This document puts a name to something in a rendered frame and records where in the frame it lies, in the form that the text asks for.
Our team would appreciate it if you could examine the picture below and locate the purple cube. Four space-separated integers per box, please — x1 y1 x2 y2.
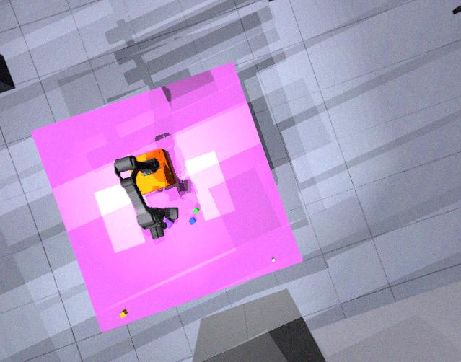
165 218 174 228

